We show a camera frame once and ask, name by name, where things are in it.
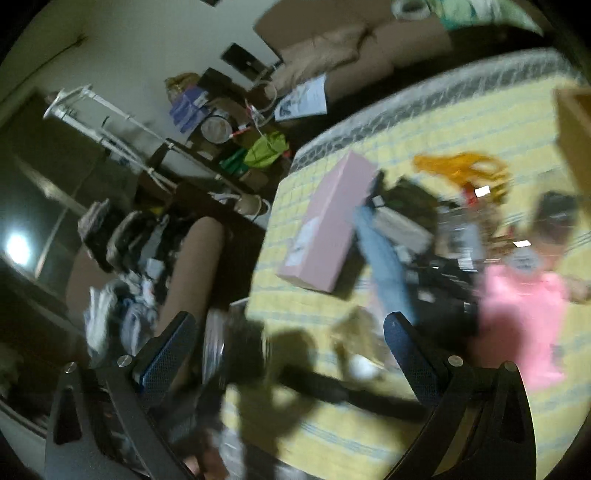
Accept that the brown pillow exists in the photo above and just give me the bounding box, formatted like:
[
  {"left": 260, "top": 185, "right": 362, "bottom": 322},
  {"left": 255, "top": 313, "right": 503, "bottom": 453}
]
[{"left": 272, "top": 25, "right": 370, "bottom": 93}]

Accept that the small red item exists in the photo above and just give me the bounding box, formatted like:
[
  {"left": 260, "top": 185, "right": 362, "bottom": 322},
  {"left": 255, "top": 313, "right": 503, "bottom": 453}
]
[{"left": 463, "top": 181, "right": 494, "bottom": 205}]

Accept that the yellow plaid cloth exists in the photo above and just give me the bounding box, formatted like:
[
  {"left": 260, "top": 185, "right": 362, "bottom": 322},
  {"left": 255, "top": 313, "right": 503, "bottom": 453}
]
[{"left": 217, "top": 69, "right": 591, "bottom": 480}]

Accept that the brown sofa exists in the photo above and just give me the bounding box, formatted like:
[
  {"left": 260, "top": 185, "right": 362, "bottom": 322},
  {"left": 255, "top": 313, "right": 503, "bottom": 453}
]
[{"left": 254, "top": 0, "right": 546, "bottom": 116}]

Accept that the black wall panel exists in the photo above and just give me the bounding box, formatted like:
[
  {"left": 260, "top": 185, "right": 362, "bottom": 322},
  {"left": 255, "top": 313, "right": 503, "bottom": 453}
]
[{"left": 221, "top": 42, "right": 259, "bottom": 75}]

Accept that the white metal rack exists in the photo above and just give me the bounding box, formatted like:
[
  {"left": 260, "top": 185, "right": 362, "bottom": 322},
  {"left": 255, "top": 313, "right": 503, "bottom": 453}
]
[{"left": 44, "top": 84, "right": 185, "bottom": 185}]

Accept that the grey patterned blanket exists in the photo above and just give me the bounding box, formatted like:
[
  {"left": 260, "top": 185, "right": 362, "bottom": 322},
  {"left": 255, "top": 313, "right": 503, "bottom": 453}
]
[{"left": 288, "top": 46, "right": 578, "bottom": 171}]

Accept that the brown chair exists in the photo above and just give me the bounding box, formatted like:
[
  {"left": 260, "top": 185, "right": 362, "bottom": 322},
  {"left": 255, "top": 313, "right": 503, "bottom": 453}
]
[{"left": 65, "top": 217, "right": 227, "bottom": 352}]

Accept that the bright green bag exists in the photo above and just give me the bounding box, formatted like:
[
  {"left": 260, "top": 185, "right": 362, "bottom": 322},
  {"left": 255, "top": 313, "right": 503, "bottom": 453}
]
[{"left": 219, "top": 131, "right": 289, "bottom": 174}]

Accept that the dark wooden side table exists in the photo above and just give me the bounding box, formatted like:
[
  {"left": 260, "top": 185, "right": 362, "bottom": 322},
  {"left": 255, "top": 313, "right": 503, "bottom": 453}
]
[{"left": 134, "top": 138, "right": 271, "bottom": 259}]

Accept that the printed paper sheet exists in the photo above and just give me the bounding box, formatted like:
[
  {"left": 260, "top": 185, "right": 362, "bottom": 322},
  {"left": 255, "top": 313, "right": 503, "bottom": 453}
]
[{"left": 274, "top": 76, "right": 328, "bottom": 121}]

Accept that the orange plastic scalp massager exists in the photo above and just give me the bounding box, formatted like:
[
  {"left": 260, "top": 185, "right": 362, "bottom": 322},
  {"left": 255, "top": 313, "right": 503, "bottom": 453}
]
[{"left": 413, "top": 151, "right": 511, "bottom": 204}]

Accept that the green patterned cushion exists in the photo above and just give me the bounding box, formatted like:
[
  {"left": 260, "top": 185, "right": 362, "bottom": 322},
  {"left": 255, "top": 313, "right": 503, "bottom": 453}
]
[{"left": 425, "top": 0, "right": 541, "bottom": 33}]

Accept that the long pink box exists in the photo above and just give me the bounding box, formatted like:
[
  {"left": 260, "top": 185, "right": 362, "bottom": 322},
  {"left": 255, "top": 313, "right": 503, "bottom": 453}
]
[{"left": 276, "top": 151, "right": 380, "bottom": 294}]

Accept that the brown fuzzy object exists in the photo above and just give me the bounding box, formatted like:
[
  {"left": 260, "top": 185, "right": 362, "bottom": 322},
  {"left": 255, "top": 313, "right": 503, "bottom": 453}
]
[{"left": 331, "top": 308, "right": 385, "bottom": 380}]

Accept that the pink cloth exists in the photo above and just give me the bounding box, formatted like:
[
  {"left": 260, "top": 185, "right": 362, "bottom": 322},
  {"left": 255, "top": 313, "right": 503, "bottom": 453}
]
[{"left": 475, "top": 263, "right": 571, "bottom": 393}]

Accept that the white tape roll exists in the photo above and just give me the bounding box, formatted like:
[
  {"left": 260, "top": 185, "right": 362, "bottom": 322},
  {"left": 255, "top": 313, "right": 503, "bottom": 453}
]
[{"left": 392, "top": 0, "right": 428, "bottom": 19}]

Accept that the brown cardboard box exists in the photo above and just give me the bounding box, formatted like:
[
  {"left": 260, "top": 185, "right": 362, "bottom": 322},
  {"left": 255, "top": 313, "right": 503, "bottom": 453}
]
[{"left": 553, "top": 85, "right": 591, "bottom": 195}]

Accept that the round metal tin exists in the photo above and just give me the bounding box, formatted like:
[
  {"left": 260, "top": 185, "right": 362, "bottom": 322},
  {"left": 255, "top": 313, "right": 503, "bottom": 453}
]
[{"left": 201, "top": 115, "right": 232, "bottom": 144}]

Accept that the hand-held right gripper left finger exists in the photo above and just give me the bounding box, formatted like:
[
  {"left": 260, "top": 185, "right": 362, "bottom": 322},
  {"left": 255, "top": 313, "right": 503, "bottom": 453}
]
[{"left": 44, "top": 311, "right": 199, "bottom": 480}]

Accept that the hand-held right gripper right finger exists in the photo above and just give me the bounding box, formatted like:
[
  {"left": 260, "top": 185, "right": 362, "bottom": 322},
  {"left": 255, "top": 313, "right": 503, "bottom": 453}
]
[{"left": 379, "top": 311, "right": 539, "bottom": 480}]

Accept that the blue denim cloth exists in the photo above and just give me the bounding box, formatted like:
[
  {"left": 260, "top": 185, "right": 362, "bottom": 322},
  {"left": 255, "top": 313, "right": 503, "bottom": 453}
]
[{"left": 353, "top": 203, "right": 421, "bottom": 324}]

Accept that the purple packet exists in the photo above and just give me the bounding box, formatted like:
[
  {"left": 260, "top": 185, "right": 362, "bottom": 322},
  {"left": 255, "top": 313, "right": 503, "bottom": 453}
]
[{"left": 168, "top": 85, "right": 211, "bottom": 134}]

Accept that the pile of clothes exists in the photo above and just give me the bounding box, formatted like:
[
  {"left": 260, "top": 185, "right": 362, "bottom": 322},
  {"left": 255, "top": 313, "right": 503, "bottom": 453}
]
[{"left": 78, "top": 198, "right": 162, "bottom": 361}]

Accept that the dark pouch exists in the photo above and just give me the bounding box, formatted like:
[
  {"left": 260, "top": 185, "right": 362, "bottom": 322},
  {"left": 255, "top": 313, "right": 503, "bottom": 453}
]
[{"left": 379, "top": 178, "right": 439, "bottom": 232}]

